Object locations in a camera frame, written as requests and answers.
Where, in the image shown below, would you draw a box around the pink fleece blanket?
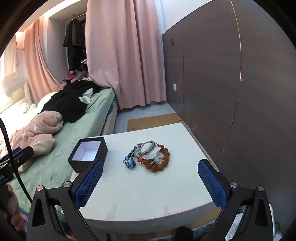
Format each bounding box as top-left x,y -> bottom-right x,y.
0,110 -> 64,172

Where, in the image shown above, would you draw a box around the silver bead bracelet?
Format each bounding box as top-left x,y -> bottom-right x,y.
133,140 -> 160,149

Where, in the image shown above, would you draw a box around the black cable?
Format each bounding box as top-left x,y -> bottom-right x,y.
0,118 -> 33,203

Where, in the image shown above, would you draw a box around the beige headboard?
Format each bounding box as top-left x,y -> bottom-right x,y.
0,81 -> 32,114

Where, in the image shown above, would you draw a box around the white pillow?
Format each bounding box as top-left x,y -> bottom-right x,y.
21,103 -> 38,114

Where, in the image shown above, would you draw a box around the blue bead bracelet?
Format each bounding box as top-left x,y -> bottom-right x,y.
122,146 -> 139,169

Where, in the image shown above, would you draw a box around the person's left hand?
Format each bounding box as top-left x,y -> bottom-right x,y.
4,184 -> 26,232

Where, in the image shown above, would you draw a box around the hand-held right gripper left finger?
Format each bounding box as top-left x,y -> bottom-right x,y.
27,160 -> 109,241

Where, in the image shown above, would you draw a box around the pile of plush toys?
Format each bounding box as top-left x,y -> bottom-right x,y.
61,69 -> 90,84

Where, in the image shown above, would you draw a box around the black clothes pile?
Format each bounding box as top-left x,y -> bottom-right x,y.
38,81 -> 102,123

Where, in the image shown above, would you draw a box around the bed with green sheet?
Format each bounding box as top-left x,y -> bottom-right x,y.
0,88 -> 119,210

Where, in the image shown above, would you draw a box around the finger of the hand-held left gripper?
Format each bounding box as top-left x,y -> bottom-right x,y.
0,146 -> 35,171

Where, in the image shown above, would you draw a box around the wide pink curtain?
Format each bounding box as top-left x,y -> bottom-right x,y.
85,0 -> 167,110

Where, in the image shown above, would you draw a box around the black jewelry box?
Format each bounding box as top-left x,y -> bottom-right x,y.
68,137 -> 109,173

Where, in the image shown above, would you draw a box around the brown bead bracelet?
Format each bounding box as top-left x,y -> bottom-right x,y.
142,144 -> 171,173

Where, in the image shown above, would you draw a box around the flat cardboard sheet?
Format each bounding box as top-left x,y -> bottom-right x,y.
127,113 -> 182,133

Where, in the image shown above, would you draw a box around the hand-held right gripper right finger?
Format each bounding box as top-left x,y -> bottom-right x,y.
197,159 -> 276,241

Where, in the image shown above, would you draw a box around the white shell bracelet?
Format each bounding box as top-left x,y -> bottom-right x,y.
138,143 -> 163,163

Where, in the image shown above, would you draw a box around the hanging dark clothes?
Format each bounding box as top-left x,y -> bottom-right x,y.
63,20 -> 86,71

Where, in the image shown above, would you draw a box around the hanging white cloth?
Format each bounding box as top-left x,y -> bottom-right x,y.
0,35 -> 19,77

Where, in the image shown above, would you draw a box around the narrow pink curtain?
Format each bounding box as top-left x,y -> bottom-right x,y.
24,19 -> 63,103

